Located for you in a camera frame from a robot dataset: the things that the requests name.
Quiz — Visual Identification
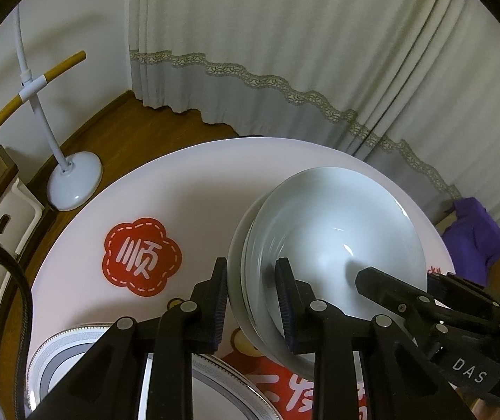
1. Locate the wooden barre rail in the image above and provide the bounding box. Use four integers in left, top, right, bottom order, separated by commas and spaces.
0, 51, 86, 162

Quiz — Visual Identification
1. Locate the white grey-rimmed plate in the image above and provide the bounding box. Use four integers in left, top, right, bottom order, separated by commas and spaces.
26, 321, 283, 420

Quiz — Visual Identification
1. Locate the white bowl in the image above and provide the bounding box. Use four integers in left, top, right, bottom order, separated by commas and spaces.
227, 192, 316, 375
243, 167, 428, 346
240, 197, 286, 347

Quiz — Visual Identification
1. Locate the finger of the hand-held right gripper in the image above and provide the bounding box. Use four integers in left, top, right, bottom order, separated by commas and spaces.
355, 266, 453, 334
427, 271, 500, 323

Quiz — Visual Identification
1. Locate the white plastic stool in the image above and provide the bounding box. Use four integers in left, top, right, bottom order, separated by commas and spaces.
0, 177, 43, 412

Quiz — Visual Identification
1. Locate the purple cloth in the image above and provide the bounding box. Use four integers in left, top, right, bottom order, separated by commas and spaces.
445, 197, 500, 287

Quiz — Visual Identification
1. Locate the pink printed table mat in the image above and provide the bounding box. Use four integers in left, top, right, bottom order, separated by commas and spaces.
30, 138, 456, 420

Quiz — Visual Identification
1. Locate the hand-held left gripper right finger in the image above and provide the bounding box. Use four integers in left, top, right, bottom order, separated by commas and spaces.
275, 257, 465, 420

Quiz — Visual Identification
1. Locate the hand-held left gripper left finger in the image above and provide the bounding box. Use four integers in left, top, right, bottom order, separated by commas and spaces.
27, 257, 229, 420

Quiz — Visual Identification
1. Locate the black cable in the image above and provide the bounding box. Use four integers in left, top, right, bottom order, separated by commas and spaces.
0, 227, 32, 420

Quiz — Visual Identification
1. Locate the cream curtain panel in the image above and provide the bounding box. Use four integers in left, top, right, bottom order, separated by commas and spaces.
125, 0, 452, 158
355, 0, 500, 237

